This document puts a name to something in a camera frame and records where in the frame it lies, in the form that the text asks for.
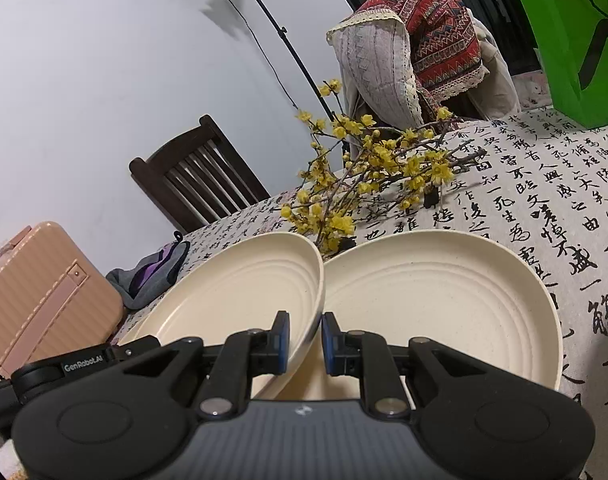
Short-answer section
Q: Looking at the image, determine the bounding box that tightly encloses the black lamp cable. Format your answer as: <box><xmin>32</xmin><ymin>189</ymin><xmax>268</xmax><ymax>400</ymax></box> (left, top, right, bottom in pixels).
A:
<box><xmin>215</xmin><ymin>0</ymin><xmax>297</xmax><ymax>108</ymax></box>

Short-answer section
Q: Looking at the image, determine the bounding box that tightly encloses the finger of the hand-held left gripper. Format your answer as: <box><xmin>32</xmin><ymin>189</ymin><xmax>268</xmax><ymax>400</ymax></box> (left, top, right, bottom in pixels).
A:
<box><xmin>109</xmin><ymin>337</ymin><xmax>162</xmax><ymax>362</ymax></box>

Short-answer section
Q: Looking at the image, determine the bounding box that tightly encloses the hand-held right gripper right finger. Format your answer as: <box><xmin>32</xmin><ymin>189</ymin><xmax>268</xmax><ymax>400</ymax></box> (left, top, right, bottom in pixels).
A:
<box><xmin>321</xmin><ymin>312</ymin><xmax>485</xmax><ymax>418</ymax></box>

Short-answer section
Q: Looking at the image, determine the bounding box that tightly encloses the yellow blossom branch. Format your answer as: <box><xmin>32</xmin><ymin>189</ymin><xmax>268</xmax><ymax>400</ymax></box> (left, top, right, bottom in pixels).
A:
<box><xmin>280</xmin><ymin>79</ymin><xmax>487</xmax><ymax>256</ymax></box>

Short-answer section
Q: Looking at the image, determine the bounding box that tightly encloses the green paper bag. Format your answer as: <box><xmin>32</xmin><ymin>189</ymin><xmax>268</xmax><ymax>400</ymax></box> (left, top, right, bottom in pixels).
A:
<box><xmin>501</xmin><ymin>0</ymin><xmax>608</xmax><ymax>130</ymax></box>

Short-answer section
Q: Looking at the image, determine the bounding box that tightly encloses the grey purple cloth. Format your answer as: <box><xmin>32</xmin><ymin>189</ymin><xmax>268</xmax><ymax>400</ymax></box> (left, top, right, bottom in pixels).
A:
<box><xmin>105</xmin><ymin>240</ymin><xmax>191</xmax><ymax>311</ymax></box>

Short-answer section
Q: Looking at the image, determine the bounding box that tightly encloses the calligraphy print tablecloth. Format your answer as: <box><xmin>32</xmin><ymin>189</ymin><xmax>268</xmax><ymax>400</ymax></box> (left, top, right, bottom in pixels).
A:
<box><xmin>0</xmin><ymin>110</ymin><xmax>608</xmax><ymax>480</ymax></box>

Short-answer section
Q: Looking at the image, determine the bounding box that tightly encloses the dark wooden chair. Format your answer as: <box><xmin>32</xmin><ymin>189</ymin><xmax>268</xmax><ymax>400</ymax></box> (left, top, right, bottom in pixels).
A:
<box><xmin>129</xmin><ymin>115</ymin><xmax>271</xmax><ymax>235</ymax></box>

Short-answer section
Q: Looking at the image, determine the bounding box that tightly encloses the pink ribbed suitcase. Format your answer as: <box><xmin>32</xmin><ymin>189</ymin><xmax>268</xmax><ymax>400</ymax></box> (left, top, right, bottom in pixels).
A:
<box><xmin>0</xmin><ymin>221</ymin><xmax>125</xmax><ymax>381</ymax></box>

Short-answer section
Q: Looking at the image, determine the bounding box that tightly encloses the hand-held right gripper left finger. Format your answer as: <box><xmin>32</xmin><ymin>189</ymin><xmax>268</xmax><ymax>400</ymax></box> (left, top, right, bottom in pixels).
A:
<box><xmin>125</xmin><ymin>311</ymin><xmax>291</xmax><ymax>420</ymax></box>

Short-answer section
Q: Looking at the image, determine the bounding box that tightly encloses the cream ribbed plate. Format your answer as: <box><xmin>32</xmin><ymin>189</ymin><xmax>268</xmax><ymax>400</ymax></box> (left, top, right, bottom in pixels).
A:
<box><xmin>129</xmin><ymin>232</ymin><xmax>326</xmax><ymax>400</ymax></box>
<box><xmin>254</xmin><ymin>230</ymin><xmax>563</xmax><ymax>402</ymax></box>

